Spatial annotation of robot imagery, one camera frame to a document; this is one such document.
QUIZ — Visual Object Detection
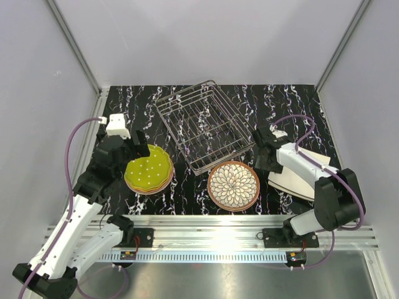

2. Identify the green polka dot plate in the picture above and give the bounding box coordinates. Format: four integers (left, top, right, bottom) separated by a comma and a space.
124, 145, 174, 191

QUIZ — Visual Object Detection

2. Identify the pink polka dot plate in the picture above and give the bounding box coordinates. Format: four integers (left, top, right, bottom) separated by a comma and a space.
127, 182, 170, 195

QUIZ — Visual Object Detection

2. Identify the metal wire dish rack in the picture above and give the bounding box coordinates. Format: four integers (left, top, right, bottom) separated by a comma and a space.
155, 80, 254, 175

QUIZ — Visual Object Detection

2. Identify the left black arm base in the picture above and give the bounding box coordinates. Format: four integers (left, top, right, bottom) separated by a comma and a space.
115, 227, 154, 249

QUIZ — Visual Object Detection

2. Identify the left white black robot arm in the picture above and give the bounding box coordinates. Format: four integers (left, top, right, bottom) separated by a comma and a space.
12, 130, 150, 298

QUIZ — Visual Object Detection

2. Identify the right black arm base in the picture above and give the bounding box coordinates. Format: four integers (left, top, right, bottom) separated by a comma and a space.
260, 228, 319, 249

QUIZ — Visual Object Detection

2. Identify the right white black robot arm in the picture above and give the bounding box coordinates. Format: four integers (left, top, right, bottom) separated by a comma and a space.
252, 127, 366, 247

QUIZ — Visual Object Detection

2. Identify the white square plate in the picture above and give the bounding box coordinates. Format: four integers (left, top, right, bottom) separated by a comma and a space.
268, 143, 337, 202

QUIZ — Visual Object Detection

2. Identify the orange polka dot plate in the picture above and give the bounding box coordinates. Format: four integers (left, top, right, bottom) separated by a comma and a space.
127, 176, 173, 195

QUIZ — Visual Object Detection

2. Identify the floral patterned brown plate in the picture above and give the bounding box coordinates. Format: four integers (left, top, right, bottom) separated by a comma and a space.
207, 161, 261, 212

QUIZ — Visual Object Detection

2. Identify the black marble pattern mat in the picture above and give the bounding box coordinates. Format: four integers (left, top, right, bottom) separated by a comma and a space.
102, 84, 342, 216

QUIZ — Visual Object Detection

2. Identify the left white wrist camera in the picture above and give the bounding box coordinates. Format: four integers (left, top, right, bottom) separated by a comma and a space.
105, 113, 131, 140

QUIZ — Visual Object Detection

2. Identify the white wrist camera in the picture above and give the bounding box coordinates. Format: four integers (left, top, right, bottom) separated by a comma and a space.
269, 125, 288, 140
105, 113, 131, 140

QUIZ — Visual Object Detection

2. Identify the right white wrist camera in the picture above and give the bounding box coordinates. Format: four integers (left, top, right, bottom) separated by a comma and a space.
269, 125, 288, 140

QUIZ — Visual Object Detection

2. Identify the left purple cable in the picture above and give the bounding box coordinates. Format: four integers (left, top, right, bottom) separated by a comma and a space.
17, 116, 108, 299

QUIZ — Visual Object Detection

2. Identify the purple cable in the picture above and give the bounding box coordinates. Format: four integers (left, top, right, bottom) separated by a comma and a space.
17, 116, 108, 299
271, 114, 366, 229

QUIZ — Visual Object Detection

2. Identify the aluminium mounting rail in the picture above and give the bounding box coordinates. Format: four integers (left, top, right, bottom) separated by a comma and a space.
77, 215, 379, 252

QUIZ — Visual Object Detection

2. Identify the white slotted cable duct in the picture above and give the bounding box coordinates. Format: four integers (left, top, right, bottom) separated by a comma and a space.
99, 250, 287, 263

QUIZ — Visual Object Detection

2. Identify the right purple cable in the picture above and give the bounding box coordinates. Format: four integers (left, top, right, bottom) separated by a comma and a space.
271, 114, 366, 229

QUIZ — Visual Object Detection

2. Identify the left aluminium frame post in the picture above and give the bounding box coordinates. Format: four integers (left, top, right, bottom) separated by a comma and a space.
44, 0, 103, 97

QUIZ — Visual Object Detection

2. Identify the aluminium frame post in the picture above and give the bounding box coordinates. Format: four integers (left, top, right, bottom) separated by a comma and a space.
315, 0, 373, 93
44, 0, 103, 97

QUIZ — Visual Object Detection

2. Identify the right aluminium frame post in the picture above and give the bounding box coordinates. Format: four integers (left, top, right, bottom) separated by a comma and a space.
315, 0, 373, 93

